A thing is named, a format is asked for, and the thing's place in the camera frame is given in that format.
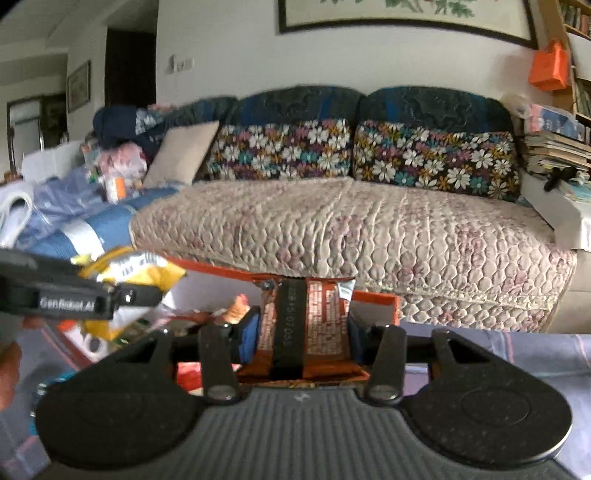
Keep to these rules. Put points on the left floral cushion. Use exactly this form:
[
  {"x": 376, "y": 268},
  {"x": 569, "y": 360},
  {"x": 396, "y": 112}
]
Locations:
[{"x": 304, "y": 150}]

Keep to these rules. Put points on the yellow chip bag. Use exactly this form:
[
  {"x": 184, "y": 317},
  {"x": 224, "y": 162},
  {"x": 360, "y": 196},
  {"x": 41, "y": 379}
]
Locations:
[{"x": 127, "y": 286}]

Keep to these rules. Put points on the stack of books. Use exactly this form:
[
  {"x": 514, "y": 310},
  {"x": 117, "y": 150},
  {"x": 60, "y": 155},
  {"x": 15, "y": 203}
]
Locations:
[{"x": 552, "y": 155}]

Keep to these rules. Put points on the right floral cushion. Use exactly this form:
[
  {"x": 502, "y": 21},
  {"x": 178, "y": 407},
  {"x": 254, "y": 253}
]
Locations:
[{"x": 476, "y": 164}]

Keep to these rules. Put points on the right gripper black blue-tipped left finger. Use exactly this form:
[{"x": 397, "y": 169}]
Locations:
[{"x": 220, "y": 348}]

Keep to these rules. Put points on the wooden bookshelf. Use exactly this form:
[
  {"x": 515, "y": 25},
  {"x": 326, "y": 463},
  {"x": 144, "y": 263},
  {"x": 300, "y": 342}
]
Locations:
[{"x": 568, "y": 22}]

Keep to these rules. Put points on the beige plain pillow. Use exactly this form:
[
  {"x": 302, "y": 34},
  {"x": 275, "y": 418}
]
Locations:
[{"x": 180, "y": 155}]

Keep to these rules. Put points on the pink quilted sofa cover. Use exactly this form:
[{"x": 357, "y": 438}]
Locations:
[{"x": 452, "y": 259}]

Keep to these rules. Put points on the orange paper bag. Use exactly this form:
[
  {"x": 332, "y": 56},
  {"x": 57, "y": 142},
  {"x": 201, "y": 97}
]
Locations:
[{"x": 550, "y": 67}]

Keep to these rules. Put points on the red-brown snack bar packet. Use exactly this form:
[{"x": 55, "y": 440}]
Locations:
[{"x": 303, "y": 333}]

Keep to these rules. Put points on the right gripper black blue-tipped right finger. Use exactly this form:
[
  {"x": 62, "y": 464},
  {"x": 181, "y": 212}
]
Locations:
[{"x": 382, "y": 351}]

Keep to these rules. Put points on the white cloth on sofa arm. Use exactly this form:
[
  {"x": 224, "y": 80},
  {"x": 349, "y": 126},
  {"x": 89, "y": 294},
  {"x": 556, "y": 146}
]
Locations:
[{"x": 569, "y": 219}]

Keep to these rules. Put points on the dark blue sofa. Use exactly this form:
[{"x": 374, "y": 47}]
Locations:
[{"x": 431, "y": 107}]

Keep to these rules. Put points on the orange cardboard box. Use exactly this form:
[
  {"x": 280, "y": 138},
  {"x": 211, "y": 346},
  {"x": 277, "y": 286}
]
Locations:
[{"x": 205, "y": 294}]

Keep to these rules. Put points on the floral cushion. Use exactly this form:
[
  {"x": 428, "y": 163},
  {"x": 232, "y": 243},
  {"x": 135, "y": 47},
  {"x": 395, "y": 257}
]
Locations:
[
  {"x": 304, "y": 150},
  {"x": 476, "y": 164}
]

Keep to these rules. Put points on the framed flower painting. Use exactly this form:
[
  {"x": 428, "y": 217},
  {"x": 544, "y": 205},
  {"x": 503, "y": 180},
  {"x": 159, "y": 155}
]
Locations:
[{"x": 509, "y": 21}]

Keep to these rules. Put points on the small framed wall picture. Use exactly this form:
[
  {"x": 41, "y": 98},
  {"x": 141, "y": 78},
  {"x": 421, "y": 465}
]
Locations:
[{"x": 78, "y": 87}]

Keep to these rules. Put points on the blue plaid tablecloth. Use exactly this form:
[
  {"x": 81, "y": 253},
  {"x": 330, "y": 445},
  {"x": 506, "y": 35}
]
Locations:
[{"x": 476, "y": 405}]

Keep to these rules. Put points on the white wall switch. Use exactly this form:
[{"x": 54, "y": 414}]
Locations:
[{"x": 176, "y": 66}]

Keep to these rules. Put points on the blue striped bedding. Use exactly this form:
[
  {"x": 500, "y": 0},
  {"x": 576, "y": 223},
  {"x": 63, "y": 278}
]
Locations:
[{"x": 64, "y": 218}]

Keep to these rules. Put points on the person's left hand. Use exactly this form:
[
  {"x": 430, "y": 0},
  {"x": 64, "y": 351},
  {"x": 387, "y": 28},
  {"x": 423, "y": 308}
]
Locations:
[{"x": 9, "y": 373}]

